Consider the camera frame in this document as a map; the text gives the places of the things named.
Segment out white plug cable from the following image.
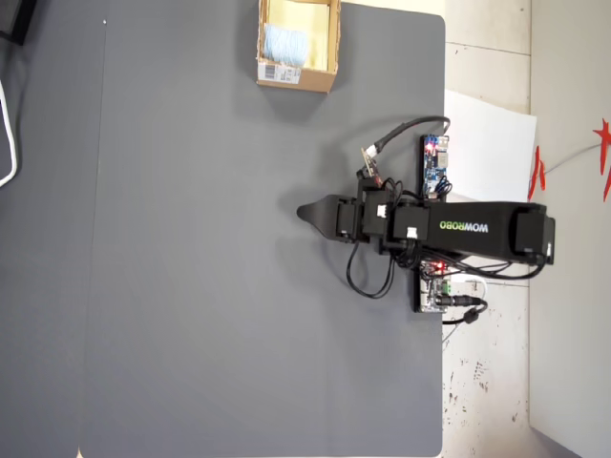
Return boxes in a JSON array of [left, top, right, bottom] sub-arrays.
[[451, 274, 489, 293]]

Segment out white curved tube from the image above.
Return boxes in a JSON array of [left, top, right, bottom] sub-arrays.
[[0, 78, 21, 188]]

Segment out pale blue block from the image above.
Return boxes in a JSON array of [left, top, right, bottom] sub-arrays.
[[263, 23, 309, 67]]

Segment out grey table mat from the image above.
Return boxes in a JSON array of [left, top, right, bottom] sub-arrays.
[[77, 0, 448, 458], [0, 0, 107, 458]]

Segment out servo driver board red light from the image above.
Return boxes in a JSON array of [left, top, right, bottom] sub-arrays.
[[412, 260, 453, 315]]

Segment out blue converter circuit board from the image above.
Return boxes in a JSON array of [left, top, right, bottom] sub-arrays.
[[418, 135, 451, 211]]

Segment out thin black wire bundle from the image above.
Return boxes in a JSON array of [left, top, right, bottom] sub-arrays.
[[390, 247, 548, 281]]

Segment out white paper sheet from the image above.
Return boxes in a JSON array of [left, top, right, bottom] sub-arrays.
[[443, 89, 539, 217]]

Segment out red tape mark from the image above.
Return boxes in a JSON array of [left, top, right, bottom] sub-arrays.
[[591, 116, 611, 204], [526, 144, 546, 202]]

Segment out brown cardboard box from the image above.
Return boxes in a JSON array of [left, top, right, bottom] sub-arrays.
[[256, 0, 343, 95]]

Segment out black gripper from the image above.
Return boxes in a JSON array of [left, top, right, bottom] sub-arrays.
[[295, 207, 365, 245]]

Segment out thin black servo cable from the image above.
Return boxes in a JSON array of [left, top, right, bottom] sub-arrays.
[[346, 178, 407, 301]]

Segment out thick black camera cable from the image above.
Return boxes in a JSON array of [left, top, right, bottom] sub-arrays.
[[367, 115, 453, 161]]

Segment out black camera circuit board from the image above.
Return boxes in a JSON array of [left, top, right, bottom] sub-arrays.
[[360, 146, 384, 188]]

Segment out black robot arm with base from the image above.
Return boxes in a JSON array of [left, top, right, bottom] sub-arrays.
[[355, 180, 558, 268]]

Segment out black power plug cable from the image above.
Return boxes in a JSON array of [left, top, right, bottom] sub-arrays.
[[441, 294, 490, 327]]

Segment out yellow paper sheets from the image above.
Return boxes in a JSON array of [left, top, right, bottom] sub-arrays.
[[267, 0, 334, 73]]

